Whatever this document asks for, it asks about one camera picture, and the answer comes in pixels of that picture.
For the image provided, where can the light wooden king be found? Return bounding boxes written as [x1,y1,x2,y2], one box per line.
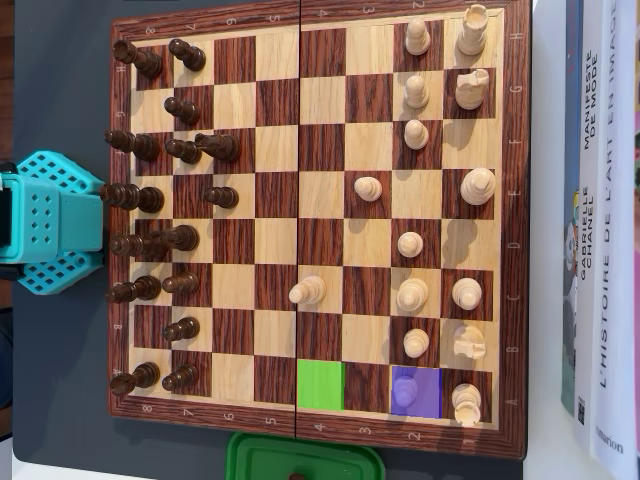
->
[460,167,498,207]

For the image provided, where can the dark wooden knight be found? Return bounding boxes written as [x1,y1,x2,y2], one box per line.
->
[194,132,242,163]

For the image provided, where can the light wooden pawn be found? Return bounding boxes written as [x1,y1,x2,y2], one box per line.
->
[404,18,432,56]
[403,119,430,151]
[353,176,384,203]
[403,328,431,359]
[404,74,431,110]
[397,231,425,259]
[392,377,419,409]

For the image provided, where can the light wooden knight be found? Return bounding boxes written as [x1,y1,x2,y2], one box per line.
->
[454,68,490,111]
[453,323,487,360]

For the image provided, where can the dark wooden rook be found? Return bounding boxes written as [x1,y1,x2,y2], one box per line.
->
[113,39,164,79]
[109,362,162,397]

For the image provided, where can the dark wooden bishop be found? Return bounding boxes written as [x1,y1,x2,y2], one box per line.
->
[104,275,163,305]
[103,129,162,162]

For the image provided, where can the dark wooden king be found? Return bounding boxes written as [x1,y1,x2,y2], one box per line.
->
[98,182,165,214]

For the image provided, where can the dark wooden queen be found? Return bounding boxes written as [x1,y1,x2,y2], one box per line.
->
[108,232,169,262]

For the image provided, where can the art history book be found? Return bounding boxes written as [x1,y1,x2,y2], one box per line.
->
[589,0,640,480]

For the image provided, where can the light wooden bishop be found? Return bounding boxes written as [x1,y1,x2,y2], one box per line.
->
[452,277,484,310]
[288,275,328,306]

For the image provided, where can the light wooden rook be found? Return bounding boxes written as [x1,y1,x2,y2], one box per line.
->
[451,383,483,428]
[456,3,489,57]

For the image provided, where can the light wooden queen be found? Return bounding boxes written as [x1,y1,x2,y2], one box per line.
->
[396,277,430,312]

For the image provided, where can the green plastic container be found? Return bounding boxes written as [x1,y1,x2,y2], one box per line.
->
[225,432,387,480]

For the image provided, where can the wooden folding chessboard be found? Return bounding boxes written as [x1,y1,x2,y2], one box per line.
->
[107,0,531,461]

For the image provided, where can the dark wooden pawn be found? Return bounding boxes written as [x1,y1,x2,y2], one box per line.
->
[149,224,201,253]
[162,317,201,343]
[161,363,200,393]
[203,186,240,210]
[164,96,202,127]
[168,38,207,72]
[164,138,203,165]
[161,272,201,296]

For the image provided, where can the Gabrielle Chanel book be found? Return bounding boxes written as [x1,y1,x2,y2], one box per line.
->
[559,0,609,451]

